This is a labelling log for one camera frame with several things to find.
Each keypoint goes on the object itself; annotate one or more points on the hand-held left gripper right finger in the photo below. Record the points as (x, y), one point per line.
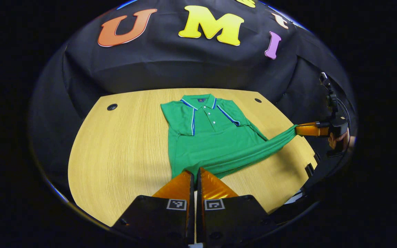
(200, 220)

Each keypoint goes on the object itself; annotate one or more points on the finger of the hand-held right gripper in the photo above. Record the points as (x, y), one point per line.
(310, 131)

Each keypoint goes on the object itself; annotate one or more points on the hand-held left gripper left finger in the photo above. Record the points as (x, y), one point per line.
(191, 220)

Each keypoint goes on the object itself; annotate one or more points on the green T-shirt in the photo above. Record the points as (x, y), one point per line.
(212, 144)

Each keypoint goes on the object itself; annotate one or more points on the black backdrop cloth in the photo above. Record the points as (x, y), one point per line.
(171, 69)

